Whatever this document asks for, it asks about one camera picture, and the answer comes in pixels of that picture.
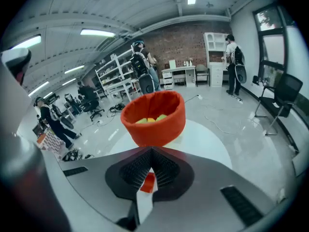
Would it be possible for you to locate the black equipment bundle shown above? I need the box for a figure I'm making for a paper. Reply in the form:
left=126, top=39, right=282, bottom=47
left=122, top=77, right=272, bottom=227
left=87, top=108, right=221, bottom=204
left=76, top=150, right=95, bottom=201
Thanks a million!
left=62, top=148, right=95, bottom=162
left=109, top=102, right=126, bottom=113

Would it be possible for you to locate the white shelf rack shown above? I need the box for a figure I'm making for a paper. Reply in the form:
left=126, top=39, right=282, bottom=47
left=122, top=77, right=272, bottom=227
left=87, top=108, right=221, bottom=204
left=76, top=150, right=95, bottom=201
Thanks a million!
left=95, top=53, right=142, bottom=103

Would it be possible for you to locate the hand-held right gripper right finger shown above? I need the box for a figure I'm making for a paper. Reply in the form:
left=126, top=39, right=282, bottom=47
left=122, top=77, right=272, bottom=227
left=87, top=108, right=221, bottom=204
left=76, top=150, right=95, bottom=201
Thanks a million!
left=152, top=146, right=195, bottom=202

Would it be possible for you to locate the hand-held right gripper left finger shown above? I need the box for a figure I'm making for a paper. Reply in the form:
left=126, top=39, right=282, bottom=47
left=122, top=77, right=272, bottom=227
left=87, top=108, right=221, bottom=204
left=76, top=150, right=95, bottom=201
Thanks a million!
left=105, top=146, right=153, bottom=200

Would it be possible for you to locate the cream bucket with red liner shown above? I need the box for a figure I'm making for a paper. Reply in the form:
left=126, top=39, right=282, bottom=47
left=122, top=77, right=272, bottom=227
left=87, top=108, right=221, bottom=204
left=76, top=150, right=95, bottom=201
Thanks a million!
left=120, top=90, right=186, bottom=147

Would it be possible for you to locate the red arch block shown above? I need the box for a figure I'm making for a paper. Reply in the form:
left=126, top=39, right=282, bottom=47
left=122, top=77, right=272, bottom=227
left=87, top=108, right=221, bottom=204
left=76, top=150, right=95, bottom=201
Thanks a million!
left=140, top=172, right=156, bottom=193

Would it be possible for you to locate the red checkered box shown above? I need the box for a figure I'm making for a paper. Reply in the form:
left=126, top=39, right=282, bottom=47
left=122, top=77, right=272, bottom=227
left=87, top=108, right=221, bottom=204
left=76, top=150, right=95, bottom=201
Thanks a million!
left=36, top=129, right=66, bottom=160

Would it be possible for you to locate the round white table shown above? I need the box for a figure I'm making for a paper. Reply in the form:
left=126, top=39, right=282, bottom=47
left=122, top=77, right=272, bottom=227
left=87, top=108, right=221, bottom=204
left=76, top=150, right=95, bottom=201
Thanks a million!
left=95, top=118, right=233, bottom=171

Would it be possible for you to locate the white work table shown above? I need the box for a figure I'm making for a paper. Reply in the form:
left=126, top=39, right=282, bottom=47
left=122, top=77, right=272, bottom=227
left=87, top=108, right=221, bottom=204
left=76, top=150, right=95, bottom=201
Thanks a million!
left=105, top=79, right=143, bottom=103

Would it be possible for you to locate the grey armchair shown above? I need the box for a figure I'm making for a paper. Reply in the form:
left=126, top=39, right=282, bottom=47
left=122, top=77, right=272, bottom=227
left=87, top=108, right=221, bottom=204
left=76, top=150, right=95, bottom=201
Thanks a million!
left=195, top=64, right=211, bottom=87

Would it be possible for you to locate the black metal-frame chair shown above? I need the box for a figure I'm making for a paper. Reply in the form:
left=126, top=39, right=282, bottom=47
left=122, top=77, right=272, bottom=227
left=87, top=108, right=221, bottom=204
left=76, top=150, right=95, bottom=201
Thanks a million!
left=254, top=73, right=304, bottom=136

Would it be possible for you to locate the white desk with drawers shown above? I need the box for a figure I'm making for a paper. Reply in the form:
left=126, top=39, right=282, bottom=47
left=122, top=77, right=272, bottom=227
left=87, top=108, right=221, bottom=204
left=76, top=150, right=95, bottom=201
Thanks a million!
left=161, top=65, right=197, bottom=91

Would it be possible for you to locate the white hutch cabinet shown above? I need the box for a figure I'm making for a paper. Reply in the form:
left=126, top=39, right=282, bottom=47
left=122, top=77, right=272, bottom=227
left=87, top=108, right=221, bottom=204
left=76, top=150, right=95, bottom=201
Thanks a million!
left=203, top=32, right=230, bottom=88

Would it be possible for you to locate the black swivel office chair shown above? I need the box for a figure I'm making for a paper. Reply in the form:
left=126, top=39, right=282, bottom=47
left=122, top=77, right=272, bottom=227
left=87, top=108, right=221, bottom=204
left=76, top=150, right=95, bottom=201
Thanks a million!
left=81, top=87, right=106, bottom=122

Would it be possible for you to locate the black-framed window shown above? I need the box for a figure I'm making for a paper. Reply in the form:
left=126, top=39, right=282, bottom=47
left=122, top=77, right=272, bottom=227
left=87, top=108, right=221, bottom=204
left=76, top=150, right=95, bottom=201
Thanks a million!
left=252, top=5, right=299, bottom=88

